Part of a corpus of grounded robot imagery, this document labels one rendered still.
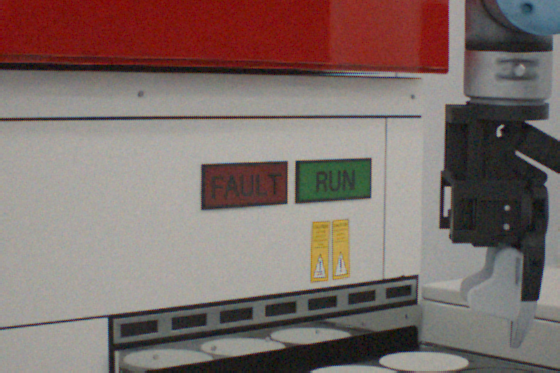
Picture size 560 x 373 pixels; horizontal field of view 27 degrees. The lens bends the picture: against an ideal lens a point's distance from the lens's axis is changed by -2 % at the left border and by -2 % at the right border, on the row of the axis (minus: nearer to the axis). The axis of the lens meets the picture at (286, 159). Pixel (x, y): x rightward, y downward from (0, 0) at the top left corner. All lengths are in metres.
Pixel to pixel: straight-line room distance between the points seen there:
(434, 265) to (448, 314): 2.29
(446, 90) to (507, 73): 2.76
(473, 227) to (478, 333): 0.45
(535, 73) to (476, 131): 0.07
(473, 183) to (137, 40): 0.36
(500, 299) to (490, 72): 0.19
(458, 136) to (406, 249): 0.48
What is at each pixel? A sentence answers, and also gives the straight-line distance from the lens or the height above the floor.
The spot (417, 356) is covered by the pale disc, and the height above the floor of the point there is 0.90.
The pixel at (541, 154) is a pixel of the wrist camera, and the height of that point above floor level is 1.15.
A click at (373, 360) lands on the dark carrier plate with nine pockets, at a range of 1.34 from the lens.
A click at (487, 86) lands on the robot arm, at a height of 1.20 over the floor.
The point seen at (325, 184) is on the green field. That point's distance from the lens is 1.34.
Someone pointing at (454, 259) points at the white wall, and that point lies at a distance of 3.80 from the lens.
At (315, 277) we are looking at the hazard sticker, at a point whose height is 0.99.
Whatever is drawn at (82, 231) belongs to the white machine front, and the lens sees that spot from 1.16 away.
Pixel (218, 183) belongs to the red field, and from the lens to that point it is 1.25.
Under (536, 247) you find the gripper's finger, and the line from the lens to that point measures 0.98.
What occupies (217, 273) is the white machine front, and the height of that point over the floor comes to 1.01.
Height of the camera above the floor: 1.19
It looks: 3 degrees down
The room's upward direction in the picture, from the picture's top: 1 degrees clockwise
